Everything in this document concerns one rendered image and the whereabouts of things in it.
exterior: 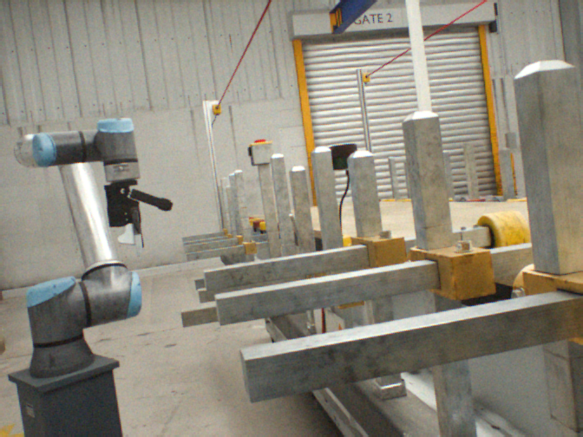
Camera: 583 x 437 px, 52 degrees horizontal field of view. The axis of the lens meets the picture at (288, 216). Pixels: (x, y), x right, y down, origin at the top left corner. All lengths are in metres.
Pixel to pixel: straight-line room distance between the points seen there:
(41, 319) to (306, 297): 1.38
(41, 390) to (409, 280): 1.38
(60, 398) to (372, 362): 1.57
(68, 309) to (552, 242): 1.61
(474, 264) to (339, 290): 0.15
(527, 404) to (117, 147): 1.12
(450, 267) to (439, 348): 0.25
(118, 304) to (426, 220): 1.38
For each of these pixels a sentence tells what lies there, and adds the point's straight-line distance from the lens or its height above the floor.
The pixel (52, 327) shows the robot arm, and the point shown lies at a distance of 1.95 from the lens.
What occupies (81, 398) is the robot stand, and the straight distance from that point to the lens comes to 1.97.
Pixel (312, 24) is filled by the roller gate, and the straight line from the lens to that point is 9.56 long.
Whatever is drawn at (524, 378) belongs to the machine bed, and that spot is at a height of 0.71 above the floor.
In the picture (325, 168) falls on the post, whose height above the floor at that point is 1.09.
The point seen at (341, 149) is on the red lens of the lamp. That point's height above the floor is 1.13.
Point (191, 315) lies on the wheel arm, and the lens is 1.16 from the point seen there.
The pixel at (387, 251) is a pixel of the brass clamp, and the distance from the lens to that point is 0.92.
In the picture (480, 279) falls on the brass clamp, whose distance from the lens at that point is 0.70.
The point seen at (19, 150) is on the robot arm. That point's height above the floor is 1.31.
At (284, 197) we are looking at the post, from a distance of 1.71.
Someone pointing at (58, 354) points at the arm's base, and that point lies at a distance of 1.96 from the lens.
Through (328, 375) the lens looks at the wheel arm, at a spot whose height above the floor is 0.94.
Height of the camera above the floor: 1.07
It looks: 3 degrees down
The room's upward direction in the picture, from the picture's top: 8 degrees counter-clockwise
